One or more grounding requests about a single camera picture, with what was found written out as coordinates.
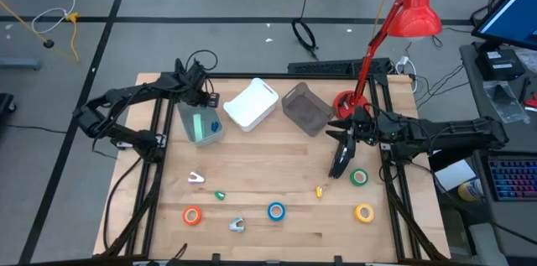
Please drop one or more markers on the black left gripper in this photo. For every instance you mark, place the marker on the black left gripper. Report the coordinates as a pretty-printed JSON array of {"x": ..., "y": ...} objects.
[{"x": 195, "y": 87}]

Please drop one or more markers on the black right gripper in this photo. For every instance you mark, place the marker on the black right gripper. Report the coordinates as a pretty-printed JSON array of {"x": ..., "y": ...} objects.
[{"x": 367, "y": 127}]

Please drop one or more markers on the black stapler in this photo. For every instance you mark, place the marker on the black stapler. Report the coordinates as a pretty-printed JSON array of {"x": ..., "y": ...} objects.
[{"x": 340, "y": 161}]

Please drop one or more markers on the clear translucent plastic bin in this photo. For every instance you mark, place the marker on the clear translucent plastic bin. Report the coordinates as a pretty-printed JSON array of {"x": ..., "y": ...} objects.
[{"x": 189, "y": 131}]

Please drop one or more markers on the green tape roll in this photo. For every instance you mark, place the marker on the green tape roll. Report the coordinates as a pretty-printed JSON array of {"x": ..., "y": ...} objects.
[{"x": 353, "y": 177}]

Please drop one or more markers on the white plastic bin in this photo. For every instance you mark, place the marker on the white plastic bin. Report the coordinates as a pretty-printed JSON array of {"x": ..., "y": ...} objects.
[{"x": 251, "y": 104}]

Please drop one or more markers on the small yellow stapler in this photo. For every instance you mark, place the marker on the small yellow stapler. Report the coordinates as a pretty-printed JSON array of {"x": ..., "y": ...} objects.
[{"x": 319, "y": 191}]

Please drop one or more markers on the yellow tape roll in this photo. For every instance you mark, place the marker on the yellow tape roll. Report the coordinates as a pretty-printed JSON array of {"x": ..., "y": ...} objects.
[{"x": 358, "y": 213}]

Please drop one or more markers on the white small clip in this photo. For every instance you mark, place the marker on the white small clip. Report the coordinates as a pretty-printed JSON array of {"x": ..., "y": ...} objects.
[{"x": 195, "y": 178}]

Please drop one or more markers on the small green stapler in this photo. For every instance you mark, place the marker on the small green stapler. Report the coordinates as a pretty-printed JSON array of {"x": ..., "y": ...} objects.
[{"x": 219, "y": 195}]

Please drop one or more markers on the blue tape roll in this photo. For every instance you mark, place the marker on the blue tape roll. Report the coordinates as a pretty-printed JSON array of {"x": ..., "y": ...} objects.
[{"x": 270, "y": 211}]

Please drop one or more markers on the orange tape roll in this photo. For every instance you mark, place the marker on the orange tape roll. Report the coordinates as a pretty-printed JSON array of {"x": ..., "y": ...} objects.
[{"x": 185, "y": 215}]

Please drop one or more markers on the silver staple remover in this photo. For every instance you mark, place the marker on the silver staple remover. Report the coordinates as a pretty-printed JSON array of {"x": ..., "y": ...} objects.
[{"x": 236, "y": 225}]

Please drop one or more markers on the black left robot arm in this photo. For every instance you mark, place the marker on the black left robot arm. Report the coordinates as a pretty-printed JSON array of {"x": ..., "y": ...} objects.
[{"x": 126, "y": 92}]

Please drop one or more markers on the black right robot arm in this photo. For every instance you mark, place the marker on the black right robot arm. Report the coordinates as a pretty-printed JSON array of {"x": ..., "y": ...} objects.
[{"x": 461, "y": 131}]

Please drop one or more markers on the smoky grey translucent bin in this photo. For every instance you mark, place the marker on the smoky grey translucent bin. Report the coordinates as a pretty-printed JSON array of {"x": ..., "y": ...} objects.
[{"x": 306, "y": 108}]

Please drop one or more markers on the black perforated box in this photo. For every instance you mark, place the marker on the black perforated box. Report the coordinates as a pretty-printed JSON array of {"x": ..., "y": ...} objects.
[{"x": 319, "y": 67}]

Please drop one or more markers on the white power adapter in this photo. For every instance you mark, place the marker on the white power adapter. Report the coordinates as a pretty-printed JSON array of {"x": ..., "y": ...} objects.
[{"x": 403, "y": 64}]

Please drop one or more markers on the white paper sheet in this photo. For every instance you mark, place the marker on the white paper sheet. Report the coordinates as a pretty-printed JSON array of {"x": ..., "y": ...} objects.
[{"x": 455, "y": 173}]

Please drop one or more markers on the yellow bottle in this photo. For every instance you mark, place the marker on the yellow bottle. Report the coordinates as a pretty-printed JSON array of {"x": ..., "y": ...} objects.
[{"x": 470, "y": 190}]

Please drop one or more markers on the red desk lamp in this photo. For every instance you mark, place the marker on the red desk lamp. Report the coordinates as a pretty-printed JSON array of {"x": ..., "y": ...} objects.
[{"x": 415, "y": 10}]

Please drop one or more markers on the clear plastic bag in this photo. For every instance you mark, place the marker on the clear plastic bag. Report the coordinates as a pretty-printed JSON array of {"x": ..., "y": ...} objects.
[{"x": 503, "y": 98}]

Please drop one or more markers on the black mini computer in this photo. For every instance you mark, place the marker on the black mini computer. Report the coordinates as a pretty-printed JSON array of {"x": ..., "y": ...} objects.
[{"x": 499, "y": 64}]

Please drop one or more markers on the backlit black keyboard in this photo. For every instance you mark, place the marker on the backlit black keyboard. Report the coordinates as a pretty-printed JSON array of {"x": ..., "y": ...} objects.
[{"x": 514, "y": 180}]

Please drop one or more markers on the grey desk foot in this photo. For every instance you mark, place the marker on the grey desk foot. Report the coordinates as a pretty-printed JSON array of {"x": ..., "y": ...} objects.
[{"x": 19, "y": 64}]

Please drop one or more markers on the dark grey side desk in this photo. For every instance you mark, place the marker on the dark grey side desk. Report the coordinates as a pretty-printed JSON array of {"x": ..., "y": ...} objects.
[{"x": 524, "y": 140}]

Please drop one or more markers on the red tool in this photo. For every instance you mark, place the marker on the red tool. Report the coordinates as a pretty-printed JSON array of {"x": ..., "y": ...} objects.
[{"x": 532, "y": 102}]

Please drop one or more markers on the black caster base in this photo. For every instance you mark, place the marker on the black caster base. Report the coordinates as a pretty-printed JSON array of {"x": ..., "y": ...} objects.
[{"x": 5, "y": 104}]

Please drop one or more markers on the computer monitor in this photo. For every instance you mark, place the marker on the computer monitor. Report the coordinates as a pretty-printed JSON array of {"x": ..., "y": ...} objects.
[{"x": 514, "y": 18}]

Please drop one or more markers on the black aluminium table frame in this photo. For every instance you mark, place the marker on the black aluminium table frame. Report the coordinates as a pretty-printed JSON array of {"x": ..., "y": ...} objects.
[{"x": 235, "y": 76}]

